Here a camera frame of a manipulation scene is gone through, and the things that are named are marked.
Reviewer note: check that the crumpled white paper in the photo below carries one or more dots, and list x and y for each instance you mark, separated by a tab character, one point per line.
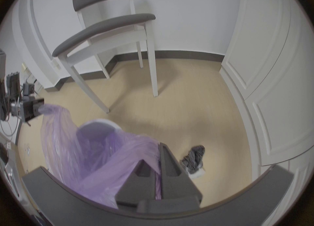
197	174

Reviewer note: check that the black plastic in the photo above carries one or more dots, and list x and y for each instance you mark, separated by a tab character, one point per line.
193	157

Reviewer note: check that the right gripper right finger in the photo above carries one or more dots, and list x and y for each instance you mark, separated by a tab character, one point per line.
176	183

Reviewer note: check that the white chair with grey seat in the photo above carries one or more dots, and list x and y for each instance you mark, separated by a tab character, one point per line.
103	27

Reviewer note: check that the purple plastic bag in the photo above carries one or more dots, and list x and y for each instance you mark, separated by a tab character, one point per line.
98	168

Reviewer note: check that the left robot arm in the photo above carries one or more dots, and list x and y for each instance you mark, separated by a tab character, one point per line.
13	84

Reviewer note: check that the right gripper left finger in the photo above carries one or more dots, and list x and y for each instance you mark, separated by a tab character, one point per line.
137	185

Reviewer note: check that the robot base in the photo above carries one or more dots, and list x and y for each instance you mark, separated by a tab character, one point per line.
11	171

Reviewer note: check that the white chest of drawers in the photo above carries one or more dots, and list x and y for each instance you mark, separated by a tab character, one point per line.
27	74

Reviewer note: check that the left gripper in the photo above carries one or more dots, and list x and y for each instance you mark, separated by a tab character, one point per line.
27	109

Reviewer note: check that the white wardrobe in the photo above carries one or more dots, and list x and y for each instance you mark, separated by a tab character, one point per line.
265	48

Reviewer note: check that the white trash bin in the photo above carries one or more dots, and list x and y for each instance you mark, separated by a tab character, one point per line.
98	122

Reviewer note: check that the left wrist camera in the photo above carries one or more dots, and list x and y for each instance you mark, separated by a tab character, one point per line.
29	89

